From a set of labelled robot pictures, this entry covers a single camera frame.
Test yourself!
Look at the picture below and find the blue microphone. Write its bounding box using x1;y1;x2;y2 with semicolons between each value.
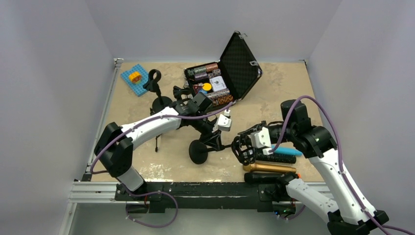
274;147;302;156

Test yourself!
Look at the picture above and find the shock-mount round-base stand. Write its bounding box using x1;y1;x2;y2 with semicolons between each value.
188;121;270;166

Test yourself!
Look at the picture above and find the silver-head black microphone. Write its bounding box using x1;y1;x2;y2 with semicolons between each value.
255;153;297;164

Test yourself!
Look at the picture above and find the gold microphone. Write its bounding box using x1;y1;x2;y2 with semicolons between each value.
242;163;297;173

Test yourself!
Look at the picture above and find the black round-base mic stand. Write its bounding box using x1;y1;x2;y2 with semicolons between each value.
143;69;173;115

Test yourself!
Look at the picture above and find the black microphone orange end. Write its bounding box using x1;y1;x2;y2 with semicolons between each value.
244;172;301;184

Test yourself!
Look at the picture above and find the black tripod mic stand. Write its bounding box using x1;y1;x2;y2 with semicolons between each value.
149;106;181;152

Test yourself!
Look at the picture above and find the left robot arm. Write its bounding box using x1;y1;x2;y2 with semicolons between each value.
93;93;229;200

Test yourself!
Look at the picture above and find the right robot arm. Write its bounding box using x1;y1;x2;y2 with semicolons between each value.
271;98;389;235

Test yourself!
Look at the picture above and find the yellow dealer chip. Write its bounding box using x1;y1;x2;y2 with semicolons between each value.
202;83;212;92

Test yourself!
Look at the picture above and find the red triangular token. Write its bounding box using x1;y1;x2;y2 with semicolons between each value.
192;83;205;94

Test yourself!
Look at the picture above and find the white playing card deck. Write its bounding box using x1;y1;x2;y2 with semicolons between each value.
209;76;227;92

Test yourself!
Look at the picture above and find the black poker chip case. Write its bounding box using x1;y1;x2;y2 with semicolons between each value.
184;31;263;113

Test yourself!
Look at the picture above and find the blue building baseplate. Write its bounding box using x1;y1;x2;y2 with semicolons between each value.
120;64;149;97

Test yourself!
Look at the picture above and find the yellow orange toy brick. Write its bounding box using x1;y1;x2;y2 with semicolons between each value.
128;71;142;84

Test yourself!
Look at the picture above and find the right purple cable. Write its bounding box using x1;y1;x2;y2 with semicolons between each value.
269;95;415;235

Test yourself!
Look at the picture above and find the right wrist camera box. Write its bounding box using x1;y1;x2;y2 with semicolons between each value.
249;127;274;155

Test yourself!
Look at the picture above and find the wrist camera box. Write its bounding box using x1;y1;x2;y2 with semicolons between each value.
216;109;232;132
249;127;274;155

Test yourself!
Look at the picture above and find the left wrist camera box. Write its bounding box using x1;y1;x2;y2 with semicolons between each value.
216;109;232;132

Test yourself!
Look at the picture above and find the black front mounting rail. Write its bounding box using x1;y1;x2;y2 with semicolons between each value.
115;182;290;213

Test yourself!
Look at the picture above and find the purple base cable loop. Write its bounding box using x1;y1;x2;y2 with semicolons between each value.
116;190;179;228

